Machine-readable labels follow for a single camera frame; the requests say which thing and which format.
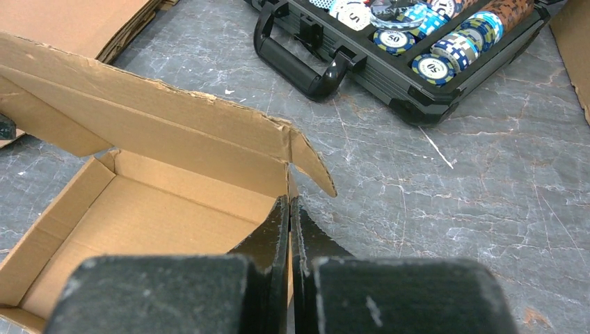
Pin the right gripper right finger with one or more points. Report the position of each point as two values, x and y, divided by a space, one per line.
336 292

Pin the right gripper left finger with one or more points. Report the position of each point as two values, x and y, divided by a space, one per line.
242 291

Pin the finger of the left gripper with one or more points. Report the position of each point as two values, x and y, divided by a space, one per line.
8 129

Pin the cardboard box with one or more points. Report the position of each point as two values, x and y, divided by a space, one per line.
168 171
570 27

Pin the stack of flat cardboard blanks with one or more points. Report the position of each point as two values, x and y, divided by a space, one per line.
94 29

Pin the black poker chip case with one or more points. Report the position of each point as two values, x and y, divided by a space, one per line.
421 63

